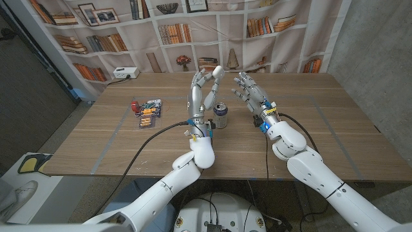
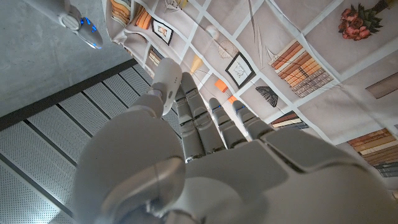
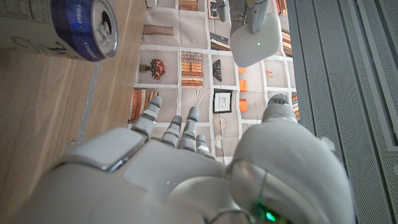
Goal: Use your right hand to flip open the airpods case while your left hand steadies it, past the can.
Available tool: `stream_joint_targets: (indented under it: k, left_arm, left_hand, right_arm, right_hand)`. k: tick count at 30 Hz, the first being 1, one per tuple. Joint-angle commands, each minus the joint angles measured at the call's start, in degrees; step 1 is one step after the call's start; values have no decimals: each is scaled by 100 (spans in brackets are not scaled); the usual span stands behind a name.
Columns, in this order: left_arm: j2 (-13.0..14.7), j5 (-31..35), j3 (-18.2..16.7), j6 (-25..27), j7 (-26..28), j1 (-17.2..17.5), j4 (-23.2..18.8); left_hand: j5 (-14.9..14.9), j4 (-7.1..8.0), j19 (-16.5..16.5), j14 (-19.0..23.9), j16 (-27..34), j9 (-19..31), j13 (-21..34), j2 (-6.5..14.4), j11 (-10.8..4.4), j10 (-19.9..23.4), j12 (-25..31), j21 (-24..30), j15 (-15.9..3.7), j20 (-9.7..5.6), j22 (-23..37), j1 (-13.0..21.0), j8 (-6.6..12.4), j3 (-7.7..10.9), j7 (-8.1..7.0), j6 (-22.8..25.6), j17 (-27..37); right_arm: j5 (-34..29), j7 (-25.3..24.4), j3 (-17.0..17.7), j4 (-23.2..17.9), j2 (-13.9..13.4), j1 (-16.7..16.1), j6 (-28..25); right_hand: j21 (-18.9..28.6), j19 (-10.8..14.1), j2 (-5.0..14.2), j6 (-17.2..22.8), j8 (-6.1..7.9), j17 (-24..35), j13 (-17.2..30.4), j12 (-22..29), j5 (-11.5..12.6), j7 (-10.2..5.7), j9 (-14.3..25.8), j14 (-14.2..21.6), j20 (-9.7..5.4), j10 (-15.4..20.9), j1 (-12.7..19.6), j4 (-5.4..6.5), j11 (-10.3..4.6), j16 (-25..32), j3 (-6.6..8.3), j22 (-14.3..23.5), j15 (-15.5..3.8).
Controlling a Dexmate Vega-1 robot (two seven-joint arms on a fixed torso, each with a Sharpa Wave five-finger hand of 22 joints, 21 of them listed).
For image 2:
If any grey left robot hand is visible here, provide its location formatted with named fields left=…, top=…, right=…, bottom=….
left=73, top=71, right=398, bottom=224

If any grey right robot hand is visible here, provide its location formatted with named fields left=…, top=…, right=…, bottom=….
left=23, top=0, right=104, bottom=50

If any printed bookshelf fabric backdrop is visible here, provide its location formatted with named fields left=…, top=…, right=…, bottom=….
left=102, top=0, right=398, bottom=179

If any grey perforated metal panel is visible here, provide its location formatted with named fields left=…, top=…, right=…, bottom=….
left=0, top=58, right=187, bottom=224

